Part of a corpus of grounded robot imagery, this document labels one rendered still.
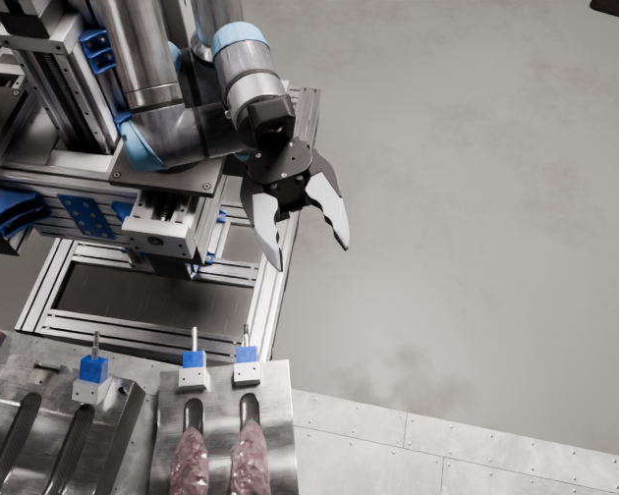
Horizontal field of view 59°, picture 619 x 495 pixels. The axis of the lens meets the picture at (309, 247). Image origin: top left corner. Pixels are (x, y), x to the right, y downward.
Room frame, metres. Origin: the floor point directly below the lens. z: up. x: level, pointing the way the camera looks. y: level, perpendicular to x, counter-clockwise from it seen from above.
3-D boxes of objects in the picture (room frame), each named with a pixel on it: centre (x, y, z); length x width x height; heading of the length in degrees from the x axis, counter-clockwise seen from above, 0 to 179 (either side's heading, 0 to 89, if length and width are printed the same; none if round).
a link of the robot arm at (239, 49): (0.57, 0.08, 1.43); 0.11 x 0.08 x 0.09; 17
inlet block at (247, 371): (0.39, 0.13, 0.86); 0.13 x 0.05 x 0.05; 6
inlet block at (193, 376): (0.38, 0.24, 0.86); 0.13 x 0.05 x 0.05; 6
